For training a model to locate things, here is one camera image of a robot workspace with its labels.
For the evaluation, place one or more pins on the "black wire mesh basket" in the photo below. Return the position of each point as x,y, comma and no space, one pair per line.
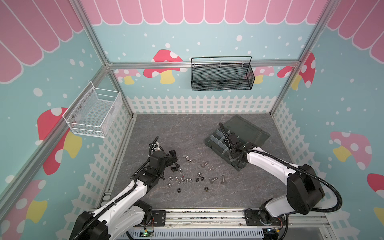
228,73

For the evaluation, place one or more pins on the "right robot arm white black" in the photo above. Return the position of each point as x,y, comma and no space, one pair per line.
304,187

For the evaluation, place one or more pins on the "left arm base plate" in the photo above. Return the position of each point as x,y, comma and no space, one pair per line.
154,218

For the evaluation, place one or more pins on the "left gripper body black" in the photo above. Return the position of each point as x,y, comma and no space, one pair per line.
168,162

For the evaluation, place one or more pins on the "white wire mesh basket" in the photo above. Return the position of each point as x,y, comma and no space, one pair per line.
93,112

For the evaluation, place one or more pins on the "silver washers cluster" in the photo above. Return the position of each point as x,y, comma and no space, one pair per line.
177,180

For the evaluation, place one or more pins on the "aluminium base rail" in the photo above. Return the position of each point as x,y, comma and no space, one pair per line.
232,218

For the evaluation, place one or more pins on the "white slotted cable duct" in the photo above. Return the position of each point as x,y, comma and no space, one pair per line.
198,234

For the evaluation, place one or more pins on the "black hex bolt lower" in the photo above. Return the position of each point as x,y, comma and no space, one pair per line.
174,169

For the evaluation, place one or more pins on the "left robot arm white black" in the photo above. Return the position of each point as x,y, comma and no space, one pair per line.
126,209

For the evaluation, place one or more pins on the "dark green compartment organizer box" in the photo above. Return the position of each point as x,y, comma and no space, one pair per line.
245,130

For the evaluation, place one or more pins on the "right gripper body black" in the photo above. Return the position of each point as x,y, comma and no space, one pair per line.
229,144

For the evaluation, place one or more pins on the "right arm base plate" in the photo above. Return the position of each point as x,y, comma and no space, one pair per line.
256,217

